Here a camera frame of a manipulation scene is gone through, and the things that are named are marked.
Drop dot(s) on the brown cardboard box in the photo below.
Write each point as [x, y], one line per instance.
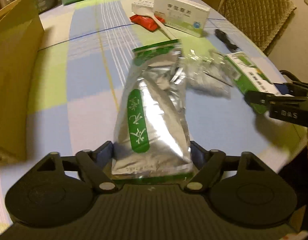
[21, 32]

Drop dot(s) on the quilted olive chair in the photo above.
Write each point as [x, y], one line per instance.
[262, 21]

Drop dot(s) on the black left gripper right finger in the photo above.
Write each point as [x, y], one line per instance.
[209, 165]

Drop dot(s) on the green white medicine box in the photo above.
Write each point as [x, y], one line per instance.
[248, 76]

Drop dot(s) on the clear plastic bag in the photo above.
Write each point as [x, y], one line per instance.
[209, 74]

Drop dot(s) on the red candy packet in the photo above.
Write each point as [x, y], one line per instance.
[145, 21]

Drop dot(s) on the white plastic spoon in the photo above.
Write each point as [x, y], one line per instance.
[149, 13]

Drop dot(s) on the silver green foil pouch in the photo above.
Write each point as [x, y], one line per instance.
[151, 135]

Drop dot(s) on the small black object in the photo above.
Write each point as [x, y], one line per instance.
[222, 36]

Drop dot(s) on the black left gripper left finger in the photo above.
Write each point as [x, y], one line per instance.
[91, 165]

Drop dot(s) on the long white ointment box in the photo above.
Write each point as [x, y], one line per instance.
[142, 4]

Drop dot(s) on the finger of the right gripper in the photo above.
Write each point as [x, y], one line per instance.
[259, 98]

